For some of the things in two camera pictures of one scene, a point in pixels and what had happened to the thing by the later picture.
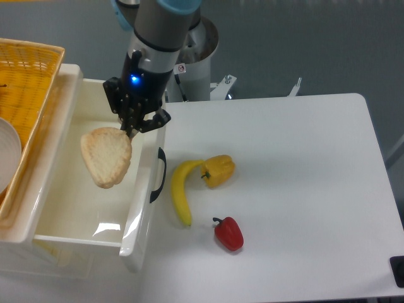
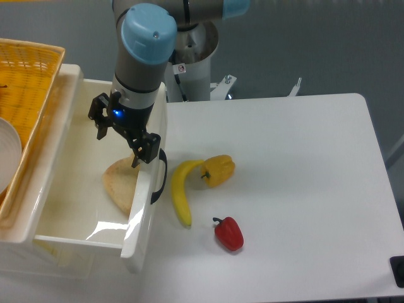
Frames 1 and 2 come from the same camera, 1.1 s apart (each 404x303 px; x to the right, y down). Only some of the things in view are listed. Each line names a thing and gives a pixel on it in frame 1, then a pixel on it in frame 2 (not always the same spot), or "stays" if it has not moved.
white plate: x=11 y=153 stays
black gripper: x=142 y=90 -> x=145 y=145
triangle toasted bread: x=107 y=151 -> x=120 y=178
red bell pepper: x=228 y=233 stays
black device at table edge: x=397 y=265 stays
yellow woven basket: x=28 y=72 stays
